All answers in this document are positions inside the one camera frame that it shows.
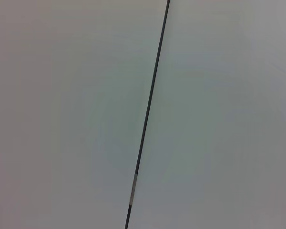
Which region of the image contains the black vertical wall strip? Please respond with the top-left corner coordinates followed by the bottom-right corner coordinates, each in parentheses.
top-left (124, 0), bottom-right (171, 229)

